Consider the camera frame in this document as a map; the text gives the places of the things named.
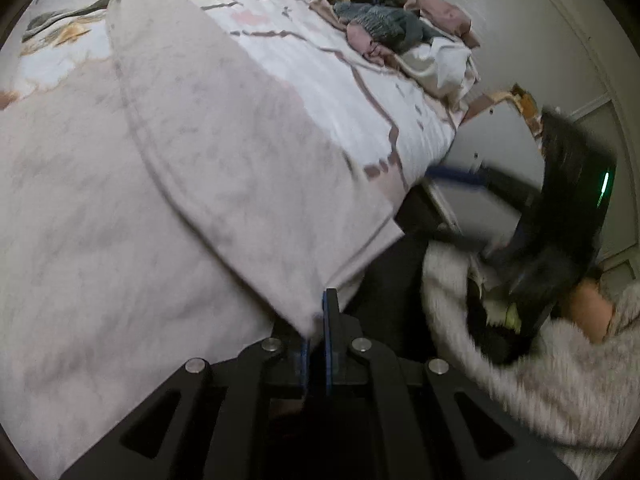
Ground pile of crumpled clothes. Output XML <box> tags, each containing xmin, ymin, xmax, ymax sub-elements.
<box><xmin>310</xmin><ymin>0</ymin><xmax>473</xmax><ymax>68</ymax></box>

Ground beige garment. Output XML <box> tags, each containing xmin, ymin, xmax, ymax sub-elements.
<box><xmin>0</xmin><ymin>0</ymin><xmax>406</xmax><ymax>466</ymax></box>

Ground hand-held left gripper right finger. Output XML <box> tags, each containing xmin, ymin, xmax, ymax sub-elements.
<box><xmin>322</xmin><ymin>288</ymin><xmax>581</xmax><ymax>480</ymax></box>

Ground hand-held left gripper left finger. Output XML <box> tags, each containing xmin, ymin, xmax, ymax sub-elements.
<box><xmin>60</xmin><ymin>320</ymin><xmax>311</xmax><ymax>480</ymax></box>

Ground grey knit garment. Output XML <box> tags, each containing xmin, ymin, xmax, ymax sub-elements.
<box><xmin>332</xmin><ymin>0</ymin><xmax>451</xmax><ymax>53</ymax></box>

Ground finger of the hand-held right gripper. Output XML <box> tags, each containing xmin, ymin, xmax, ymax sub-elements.
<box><xmin>432</xmin><ymin>227</ymin><xmax>493</xmax><ymax>253</ymax></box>
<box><xmin>425</xmin><ymin>162</ymin><xmax>546</xmax><ymax>206</ymax></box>

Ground pink and white printed blanket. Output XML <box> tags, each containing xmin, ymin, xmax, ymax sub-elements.
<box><xmin>0</xmin><ymin>0</ymin><xmax>481</xmax><ymax>201</ymax></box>

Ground person's right forearm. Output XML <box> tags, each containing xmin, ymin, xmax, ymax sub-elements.
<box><xmin>422</xmin><ymin>240</ymin><xmax>640</xmax><ymax>466</ymax></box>

